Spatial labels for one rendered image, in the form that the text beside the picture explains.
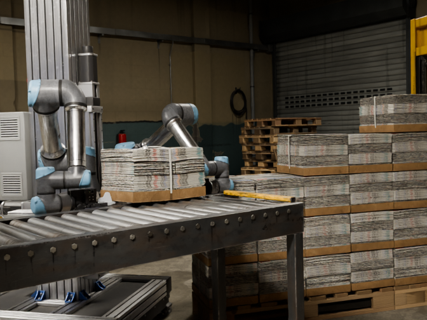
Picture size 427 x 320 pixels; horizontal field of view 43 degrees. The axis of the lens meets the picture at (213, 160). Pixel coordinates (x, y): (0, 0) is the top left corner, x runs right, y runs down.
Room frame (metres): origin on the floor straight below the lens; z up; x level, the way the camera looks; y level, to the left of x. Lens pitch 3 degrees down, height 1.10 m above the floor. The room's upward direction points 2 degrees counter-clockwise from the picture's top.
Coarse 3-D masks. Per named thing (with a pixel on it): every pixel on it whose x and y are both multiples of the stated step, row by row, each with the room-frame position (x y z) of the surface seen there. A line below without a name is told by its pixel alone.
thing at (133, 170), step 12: (108, 156) 2.40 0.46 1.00; (120, 156) 2.32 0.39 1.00; (132, 156) 2.25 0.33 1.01; (144, 156) 2.28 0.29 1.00; (156, 156) 2.32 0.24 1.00; (108, 168) 2.41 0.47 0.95; (120, 168) 2.33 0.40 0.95; (132, 168) 2.26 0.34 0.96; (144, 168) 2.28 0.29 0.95; (156, 168) 2.31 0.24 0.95; (108, 180) 2.42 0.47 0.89; (120, 180) 2.33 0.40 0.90; (132, 180) 2.26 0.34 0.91; (144, 180) 2.28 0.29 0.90; (156, 180) 2.34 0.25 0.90
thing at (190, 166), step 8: (176, 152) 2.41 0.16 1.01; (184, 152) 2.41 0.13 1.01; (192, 152) 2.44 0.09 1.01; (200, 152) 2.47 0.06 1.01; (176, 160) 2.38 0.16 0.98; (184, 160) 2.41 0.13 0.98; (192, 160) 2.43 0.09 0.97; (200, 160) 2.46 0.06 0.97; (176, 168) 2.39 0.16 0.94; (184, 168) 2.41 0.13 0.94; (192, 168) 2.43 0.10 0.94; (200, 168) 2.46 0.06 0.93; (176, 176) 2.39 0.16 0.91; (184, 176) 2.42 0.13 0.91; (192, 176) 2.43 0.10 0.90; (200, 176) 2.46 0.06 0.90; (176, 184) 2.38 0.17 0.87; (184, 184) 2.41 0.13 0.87; (192, 184) 2.43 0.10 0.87; (200, 184) 2.46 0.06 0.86
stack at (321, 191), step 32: (256, 192) 3.00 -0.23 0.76; (288, 192) 3.05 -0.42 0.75; (320, 192) 3.11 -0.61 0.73; (352, 192) 3.16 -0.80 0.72; (384, 192) 3.23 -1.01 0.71; (320, 224) 3.09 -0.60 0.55; (352, 224) 3.16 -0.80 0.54; (384, 224) 3.22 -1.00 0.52; (192, 256) 3.26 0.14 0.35; (320, 256) 3.10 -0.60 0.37; (352, 256) 3.16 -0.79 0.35; (384, 256) 3.22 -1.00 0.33; (256, 288) 2.99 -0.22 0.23; (384, 288) 3.21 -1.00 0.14
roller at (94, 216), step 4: (80, 212) 2.13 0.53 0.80; (84, 212) 2.11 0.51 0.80; (80, 216) 2.10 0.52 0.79; (84, 216) 2.08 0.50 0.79; (88, 216) 2.05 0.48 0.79; (92, 216) 2.04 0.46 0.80; (96, 216) 2.02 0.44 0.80; (100, 216) 2.00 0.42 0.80; (104, 216) 2.00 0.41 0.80; (100, 220) 1.97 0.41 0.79; (104, 220) 1.95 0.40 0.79; (108, 220) 1.93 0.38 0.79; (112, 220) 1.91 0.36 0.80; (116, 220) 1.90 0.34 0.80; (120, 220) 1.89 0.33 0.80; (124, 220) 1.88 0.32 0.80; (116, 224) 1.88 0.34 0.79; (120, 224) 1.86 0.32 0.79; (124, 224) 1.84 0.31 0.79; (128, 224) 1.83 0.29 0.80; (132, 224) 1.81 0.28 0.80; (136, 224) 1.80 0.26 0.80; (140, 224) 1.80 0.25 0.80
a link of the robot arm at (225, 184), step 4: (216, 180) 2.80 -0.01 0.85; (220, 180) 2.80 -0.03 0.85; (224, 180) 2.80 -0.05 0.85; (228, 180) 2.82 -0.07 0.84; (232, 180) 2.85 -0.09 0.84; (220, 184) 2.79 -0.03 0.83; (224, 184) 2.80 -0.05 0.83; (228, 184) 2.82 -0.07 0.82; (232, 184) 2.83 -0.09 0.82; (220, 188) 2.78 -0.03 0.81; (224, 188) 2.80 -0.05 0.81; (228, 188) 2.82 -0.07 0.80; (232, 188) 2.83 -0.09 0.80; (220, 192) 2.80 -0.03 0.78
